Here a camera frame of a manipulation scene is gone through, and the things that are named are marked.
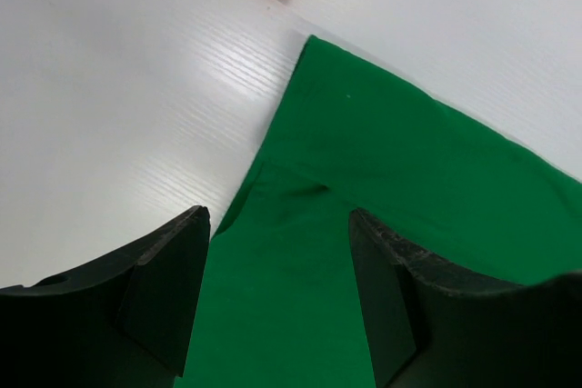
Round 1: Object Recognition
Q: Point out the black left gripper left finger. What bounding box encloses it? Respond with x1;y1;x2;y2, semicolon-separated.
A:
1;206;210;387

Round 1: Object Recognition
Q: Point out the green t-shirt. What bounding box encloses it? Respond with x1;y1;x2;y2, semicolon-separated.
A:
180;37;581;387

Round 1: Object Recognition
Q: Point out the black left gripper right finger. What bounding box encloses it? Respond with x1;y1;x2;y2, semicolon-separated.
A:
349;209;581;387

